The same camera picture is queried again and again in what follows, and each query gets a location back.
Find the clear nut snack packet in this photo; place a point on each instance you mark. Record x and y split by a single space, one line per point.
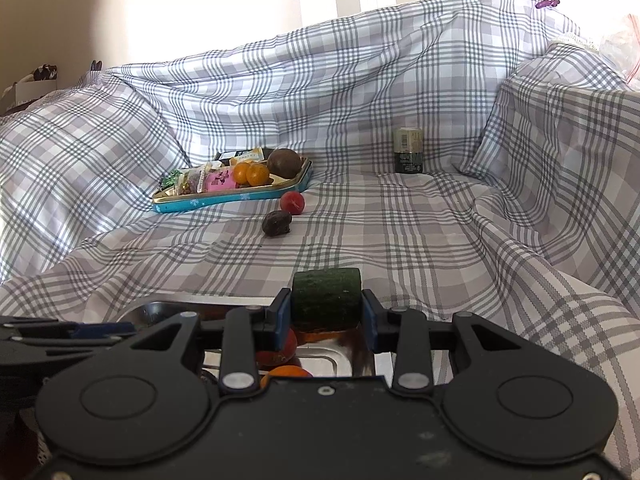
192 181

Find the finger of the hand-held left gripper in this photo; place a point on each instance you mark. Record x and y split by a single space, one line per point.
102 330
30 322

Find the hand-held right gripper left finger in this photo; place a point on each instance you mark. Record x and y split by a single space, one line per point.
280 320

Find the dark green drink can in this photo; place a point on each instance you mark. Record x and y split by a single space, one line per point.
407 151

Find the purple clothes clip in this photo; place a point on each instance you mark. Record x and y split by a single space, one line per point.
95 65
547 3

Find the green foil candy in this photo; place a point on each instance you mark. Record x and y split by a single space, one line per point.
172 178

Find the round brown passion fruit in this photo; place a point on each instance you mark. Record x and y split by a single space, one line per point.
284 162

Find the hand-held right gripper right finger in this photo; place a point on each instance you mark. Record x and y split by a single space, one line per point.
372 322

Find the pink snack packet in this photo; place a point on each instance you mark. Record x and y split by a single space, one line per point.
218 180

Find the blue tin tray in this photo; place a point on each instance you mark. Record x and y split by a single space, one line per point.
235 195

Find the green cucumber piece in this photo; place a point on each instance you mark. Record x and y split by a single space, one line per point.
327 300

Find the large red fruit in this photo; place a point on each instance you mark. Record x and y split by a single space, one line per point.
278 351

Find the patterned cardboard box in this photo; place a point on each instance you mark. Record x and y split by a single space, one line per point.
30 85

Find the clear plastic bag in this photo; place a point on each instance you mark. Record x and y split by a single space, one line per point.
620 45

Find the black white snack packet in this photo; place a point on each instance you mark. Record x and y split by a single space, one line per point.
227 157

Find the grey plaid blanket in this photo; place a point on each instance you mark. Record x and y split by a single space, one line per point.
425 240

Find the round dark date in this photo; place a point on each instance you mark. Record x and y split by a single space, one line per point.
277 223

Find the yellow snack packet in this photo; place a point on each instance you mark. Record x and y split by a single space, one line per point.
251 155

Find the small red fruit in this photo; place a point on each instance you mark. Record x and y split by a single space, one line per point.
292 203

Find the small orange fruit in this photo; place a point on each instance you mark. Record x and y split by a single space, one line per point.
287 372
241 173
258 175

